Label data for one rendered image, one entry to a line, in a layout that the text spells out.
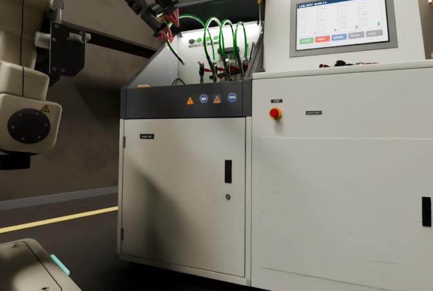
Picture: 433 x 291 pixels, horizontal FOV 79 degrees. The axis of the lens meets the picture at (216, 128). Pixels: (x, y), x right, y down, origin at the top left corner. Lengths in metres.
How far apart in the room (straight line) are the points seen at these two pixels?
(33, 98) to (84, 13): 2.76
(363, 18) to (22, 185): 3.13
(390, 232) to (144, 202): 1.04
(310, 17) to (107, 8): 2.78
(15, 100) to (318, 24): 1.31
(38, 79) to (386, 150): 1.18
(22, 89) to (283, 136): 0.91
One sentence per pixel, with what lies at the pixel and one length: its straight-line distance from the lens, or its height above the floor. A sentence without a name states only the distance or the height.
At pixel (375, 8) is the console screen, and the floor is 1.32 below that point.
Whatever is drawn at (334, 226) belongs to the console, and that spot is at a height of 0.36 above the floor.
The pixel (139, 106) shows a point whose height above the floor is 0.85.
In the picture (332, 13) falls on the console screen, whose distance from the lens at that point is 1.54.
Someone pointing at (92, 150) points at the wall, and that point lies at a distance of 3.40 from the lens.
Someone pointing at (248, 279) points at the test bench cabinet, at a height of 0.10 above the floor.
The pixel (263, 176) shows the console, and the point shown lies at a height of 0.54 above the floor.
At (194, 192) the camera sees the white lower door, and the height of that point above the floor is 0.44.
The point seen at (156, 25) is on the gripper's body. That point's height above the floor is 1.29.
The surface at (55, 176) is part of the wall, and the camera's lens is 3.31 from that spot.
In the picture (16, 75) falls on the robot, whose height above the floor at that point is 0.87.
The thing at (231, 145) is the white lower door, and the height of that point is 0.66.
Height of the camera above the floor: 0.70
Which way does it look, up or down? 2 degrees up
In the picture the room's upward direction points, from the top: 1 degrees clockwise
